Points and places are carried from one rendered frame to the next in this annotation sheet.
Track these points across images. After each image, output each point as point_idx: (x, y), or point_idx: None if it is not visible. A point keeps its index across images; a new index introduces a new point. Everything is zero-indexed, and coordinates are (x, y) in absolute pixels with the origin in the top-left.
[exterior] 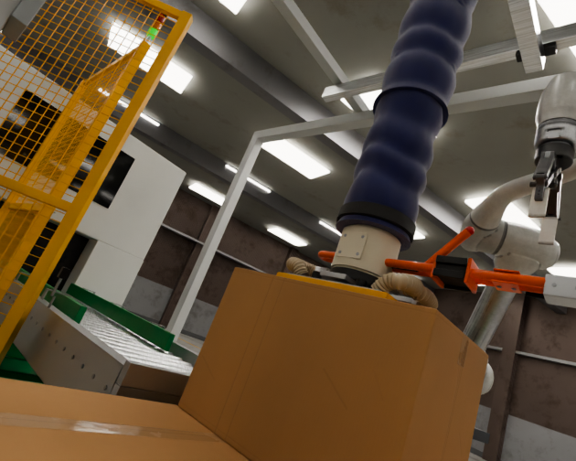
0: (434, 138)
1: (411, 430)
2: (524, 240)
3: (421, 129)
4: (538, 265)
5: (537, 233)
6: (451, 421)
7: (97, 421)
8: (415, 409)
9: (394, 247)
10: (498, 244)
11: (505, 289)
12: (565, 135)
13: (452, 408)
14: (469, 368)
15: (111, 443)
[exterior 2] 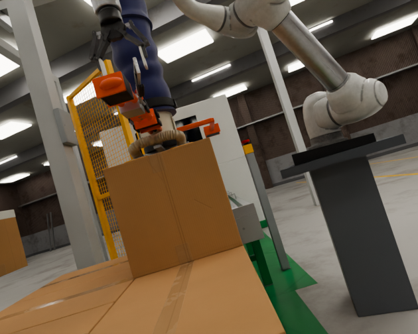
0: (135, 34)
1: (122, 225)
2: (244, 3)
3: (119, 46)
4: (271, 4)
5: None
6: (173, 200)
7: (101, 268)
8: (118, 217)
9: None
10: (240, 23)
11: (145, 116)
12: (94, 10)
13: (168, 195)
14: (176, 164)
15: (92, 274)
